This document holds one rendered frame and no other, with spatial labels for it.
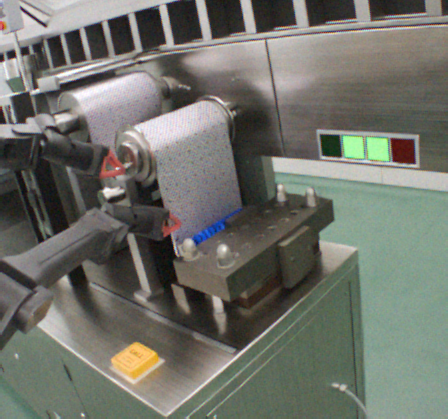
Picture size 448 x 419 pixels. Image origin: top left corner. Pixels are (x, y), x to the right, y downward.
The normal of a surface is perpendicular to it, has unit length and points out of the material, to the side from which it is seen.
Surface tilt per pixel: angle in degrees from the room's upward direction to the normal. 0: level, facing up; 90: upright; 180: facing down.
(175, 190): 91
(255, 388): 90
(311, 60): 90
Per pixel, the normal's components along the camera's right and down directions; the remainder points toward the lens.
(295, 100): -0.67, 0.38
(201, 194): 0.72, 0.13
